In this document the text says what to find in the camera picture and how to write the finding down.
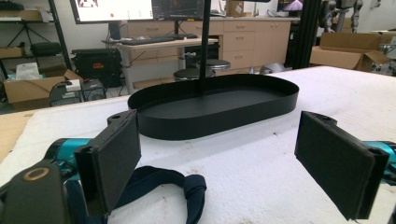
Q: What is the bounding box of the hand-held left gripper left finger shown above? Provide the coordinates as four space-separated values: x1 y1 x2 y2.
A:
46 109 142 217

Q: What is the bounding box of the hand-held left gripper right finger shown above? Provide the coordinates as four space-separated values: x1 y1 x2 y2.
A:
293 110 396 221

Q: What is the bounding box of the dark blue headband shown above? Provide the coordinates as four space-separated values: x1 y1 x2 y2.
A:
64 165 207 224

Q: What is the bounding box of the black oval tray with pole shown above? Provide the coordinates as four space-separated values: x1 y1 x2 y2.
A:
127 0 301 142

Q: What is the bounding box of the black computer tower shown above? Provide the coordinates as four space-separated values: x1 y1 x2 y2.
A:
49 78 107 107

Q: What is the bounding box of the white power adapter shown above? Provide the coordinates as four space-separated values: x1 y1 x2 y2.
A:
64 78 83 92

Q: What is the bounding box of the black equipment case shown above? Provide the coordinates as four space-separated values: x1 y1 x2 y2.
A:
70 48 123 89

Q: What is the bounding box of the large open cardboard box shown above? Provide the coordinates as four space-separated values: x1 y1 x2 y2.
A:
309 32 396 73

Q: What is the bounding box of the cardboard box with white bag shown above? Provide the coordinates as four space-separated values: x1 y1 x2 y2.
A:
3 68 84 110

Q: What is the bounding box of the round black stool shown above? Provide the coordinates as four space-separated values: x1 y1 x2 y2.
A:
195 59 232 71
173 67 217 82

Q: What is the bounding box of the light wooden desk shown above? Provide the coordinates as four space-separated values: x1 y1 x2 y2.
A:
102 36 219 94

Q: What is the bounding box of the black keyboard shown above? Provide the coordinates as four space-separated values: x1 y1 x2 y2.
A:
120 36 176 47

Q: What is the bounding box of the black bag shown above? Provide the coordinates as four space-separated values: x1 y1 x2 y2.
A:
30 41 63 58

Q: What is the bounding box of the black metal shelf rack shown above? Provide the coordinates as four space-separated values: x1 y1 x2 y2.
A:
0 0 73 79

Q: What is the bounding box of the beige drawer cabinet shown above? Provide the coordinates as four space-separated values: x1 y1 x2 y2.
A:
125 17 300 75

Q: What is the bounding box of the grey robot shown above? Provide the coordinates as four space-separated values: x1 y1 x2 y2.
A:
320 0 365 34

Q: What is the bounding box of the bright computer monitor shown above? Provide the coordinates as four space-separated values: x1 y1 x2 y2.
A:
68 0 155 25

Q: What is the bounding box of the dark computer monitor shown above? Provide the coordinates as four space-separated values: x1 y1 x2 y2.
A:
151 0 205 21

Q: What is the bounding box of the small cardboard box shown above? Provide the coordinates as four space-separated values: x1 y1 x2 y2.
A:
225 0 253 18

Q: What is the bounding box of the black metal frame post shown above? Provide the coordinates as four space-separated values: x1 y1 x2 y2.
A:
292 0 325 70

